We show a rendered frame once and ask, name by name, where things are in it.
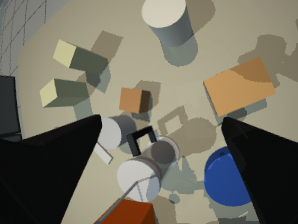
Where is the light grey flat slab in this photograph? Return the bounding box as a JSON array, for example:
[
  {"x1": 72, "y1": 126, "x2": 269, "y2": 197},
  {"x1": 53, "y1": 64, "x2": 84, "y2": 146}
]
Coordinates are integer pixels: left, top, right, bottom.
[{"x1": 93, "y1": 143, "x2": 113, "y2": 164}]

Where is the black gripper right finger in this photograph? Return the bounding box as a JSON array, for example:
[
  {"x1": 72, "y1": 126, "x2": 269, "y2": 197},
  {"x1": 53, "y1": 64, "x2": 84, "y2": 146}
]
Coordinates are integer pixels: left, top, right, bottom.
[{"x1": 221, "y1": 116, "x2": 298, "y2": 224}]

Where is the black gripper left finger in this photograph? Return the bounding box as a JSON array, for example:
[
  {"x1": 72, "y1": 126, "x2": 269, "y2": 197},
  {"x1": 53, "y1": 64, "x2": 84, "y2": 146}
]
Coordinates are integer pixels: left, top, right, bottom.
[{"x1": 0, "y1": 115, "x2": 102, "y2": 224}]

